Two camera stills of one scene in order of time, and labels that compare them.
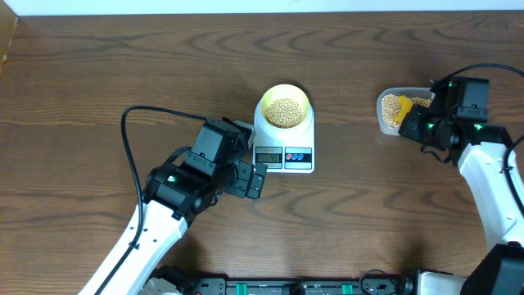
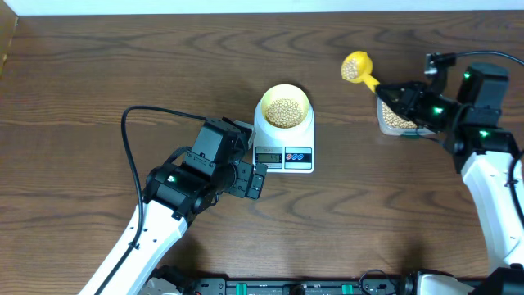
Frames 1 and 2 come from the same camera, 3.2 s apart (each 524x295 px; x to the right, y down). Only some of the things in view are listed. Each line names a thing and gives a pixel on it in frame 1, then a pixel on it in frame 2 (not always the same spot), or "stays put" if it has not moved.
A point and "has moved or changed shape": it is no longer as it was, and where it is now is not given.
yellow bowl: (285, 106) stays put
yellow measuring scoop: (406, 103) has moved or changed shape
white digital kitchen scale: (285, 150) stays put
